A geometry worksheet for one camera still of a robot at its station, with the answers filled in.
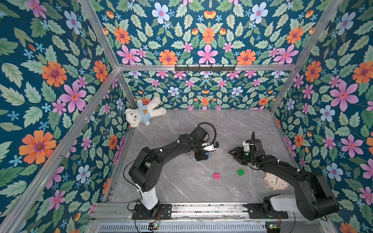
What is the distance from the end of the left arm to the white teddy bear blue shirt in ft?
1.62

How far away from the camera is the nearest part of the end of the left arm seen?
661mm

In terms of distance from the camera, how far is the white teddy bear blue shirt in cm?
107
